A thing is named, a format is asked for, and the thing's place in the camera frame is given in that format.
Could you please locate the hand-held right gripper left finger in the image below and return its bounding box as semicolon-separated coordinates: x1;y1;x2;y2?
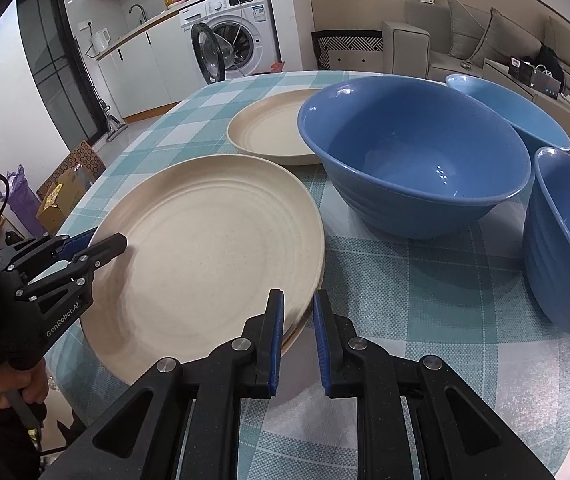
40;289;286;480

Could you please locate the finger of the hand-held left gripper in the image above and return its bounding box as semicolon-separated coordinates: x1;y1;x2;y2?
0;230;96;273
14;232;128;305

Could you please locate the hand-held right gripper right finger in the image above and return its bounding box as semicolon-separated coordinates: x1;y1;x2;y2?
313;289;556;480

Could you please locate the beige round plate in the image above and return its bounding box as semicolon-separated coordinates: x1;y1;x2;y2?
280;265;327;356
226;91;327;166
81;155;326;386

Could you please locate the brown cardboard box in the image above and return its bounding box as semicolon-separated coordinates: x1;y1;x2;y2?
36;167;92;236

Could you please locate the purple plastic bag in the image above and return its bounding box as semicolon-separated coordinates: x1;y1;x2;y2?
0;165;46;241

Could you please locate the patterned cardboard box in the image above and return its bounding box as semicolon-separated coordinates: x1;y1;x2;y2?
69;140;106;182

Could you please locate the floor mop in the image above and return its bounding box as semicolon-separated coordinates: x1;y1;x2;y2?
99;100;126;142

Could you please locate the black glass door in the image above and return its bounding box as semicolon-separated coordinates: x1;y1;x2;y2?
16;0;103;156

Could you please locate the white lower kitchen cabinet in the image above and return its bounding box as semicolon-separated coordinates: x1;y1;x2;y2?
96;7;182;122

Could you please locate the white washing machine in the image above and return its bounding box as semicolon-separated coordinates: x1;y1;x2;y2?
179;0;280;83

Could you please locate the beige side cabinet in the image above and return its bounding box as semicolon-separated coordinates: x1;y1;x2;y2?
482;57;570;156

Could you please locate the grey sofa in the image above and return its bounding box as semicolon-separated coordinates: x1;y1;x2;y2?
381;0;570;111

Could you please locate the black box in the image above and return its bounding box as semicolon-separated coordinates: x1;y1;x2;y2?
508;57;561;98

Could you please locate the grey sofa cushion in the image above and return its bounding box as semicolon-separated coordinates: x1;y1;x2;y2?
448;0;493;61
469;8;541;68

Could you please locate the black bag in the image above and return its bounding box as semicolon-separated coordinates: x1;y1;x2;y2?
535;42;566;96

